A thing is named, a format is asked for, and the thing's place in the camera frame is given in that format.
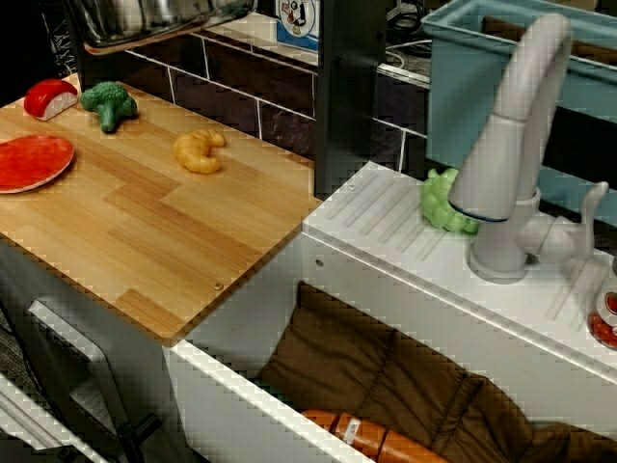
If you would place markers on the white rail bar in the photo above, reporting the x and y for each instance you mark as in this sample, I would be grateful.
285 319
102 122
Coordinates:
29 415

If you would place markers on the wooden countertop board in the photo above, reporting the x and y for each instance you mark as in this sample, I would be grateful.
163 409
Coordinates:
193 226

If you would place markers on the yellow toy croissant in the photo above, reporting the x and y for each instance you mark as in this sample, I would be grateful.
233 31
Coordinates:
197 152

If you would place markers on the white toy sink unit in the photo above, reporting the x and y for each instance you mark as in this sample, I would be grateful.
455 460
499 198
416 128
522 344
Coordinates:
385 270

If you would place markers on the red plate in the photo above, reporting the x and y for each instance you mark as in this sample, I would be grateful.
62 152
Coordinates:
31 161

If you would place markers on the red labelled can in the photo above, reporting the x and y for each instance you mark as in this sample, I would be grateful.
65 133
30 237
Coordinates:
605 323

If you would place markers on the stainless steel pot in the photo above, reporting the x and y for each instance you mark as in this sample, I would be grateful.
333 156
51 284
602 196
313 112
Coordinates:
159 17

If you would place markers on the blue white penguin sticker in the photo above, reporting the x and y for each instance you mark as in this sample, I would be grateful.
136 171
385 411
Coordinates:
296 21

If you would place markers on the grey toy oven door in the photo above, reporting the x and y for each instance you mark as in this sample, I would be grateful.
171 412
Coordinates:
130 357

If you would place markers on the orange toy sausage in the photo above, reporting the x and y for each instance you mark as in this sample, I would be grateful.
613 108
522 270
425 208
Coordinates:
366 434

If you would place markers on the black knob stand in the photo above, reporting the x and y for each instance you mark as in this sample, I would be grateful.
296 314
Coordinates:
137 431

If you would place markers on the blue plastic bin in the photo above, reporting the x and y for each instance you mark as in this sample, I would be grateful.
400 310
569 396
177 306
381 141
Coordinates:
463 96

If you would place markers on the brown quilted cloth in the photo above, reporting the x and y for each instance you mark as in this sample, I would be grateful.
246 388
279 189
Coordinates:
347 357

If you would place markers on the green toy broccoli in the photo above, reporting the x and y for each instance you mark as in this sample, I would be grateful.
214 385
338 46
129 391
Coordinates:
108 103

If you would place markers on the green toy grapes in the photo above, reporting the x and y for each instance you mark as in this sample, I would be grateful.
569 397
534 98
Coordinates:
436 202

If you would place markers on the red white toy sushi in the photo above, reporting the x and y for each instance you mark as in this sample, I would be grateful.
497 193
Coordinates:
48 99

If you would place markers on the grey toy faucet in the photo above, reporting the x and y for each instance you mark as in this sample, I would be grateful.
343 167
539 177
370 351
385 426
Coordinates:
511 144

